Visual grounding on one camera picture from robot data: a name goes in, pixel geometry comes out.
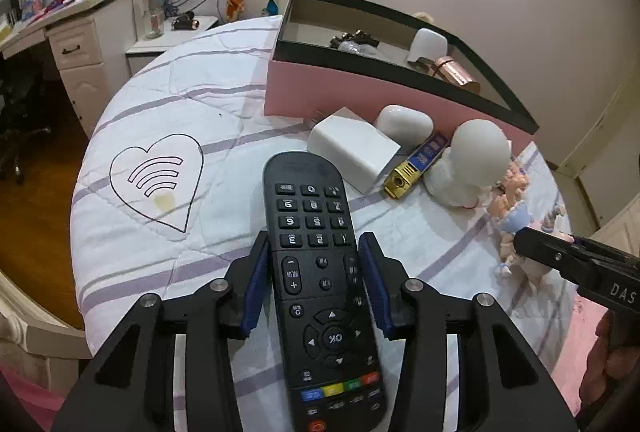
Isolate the black office chair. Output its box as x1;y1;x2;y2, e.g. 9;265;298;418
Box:
0;57;51;185

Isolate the rose gold metal canister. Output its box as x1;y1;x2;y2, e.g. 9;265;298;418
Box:
431;56;482;94

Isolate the white side table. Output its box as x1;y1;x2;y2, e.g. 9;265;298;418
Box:
125;14;220;78

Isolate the pink box with black rim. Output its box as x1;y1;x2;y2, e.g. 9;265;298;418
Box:
263;0;540;158

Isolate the person's right hand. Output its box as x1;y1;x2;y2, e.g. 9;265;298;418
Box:
580;309;640;418

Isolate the blue dress doll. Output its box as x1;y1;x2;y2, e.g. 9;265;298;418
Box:
487;162;531;275

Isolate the white charger adapter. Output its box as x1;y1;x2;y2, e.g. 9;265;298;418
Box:
306;108;402;195

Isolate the cream bed frame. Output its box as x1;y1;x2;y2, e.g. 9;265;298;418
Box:
0;272;93;363

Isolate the white round-headed figurine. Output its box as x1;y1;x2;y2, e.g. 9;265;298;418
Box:
424;119;511;209

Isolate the black key bundle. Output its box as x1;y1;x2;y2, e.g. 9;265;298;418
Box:
329;30;378;49

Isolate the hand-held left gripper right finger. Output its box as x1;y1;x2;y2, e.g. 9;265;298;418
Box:
357;232;581;432

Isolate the white earbuds case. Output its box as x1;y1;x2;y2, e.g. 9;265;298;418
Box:
376;104;434;150

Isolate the black remote control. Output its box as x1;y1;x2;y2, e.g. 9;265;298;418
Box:
262;152;388;432

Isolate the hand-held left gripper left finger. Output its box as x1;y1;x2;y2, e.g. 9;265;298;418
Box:
50;229;273;432

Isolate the white desk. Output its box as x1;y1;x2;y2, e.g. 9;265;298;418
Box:
0;0;166;133

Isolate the pink printed blanket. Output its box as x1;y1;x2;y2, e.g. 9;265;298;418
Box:
550;297;601;413

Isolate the blue gold lighter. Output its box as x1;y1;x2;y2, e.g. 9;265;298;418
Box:
384;131;447;200

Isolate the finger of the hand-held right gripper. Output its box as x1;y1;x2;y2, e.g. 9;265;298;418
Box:
514;228;596;285

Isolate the orange-capped clear bottle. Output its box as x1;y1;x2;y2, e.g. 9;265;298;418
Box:
142;0;166;40

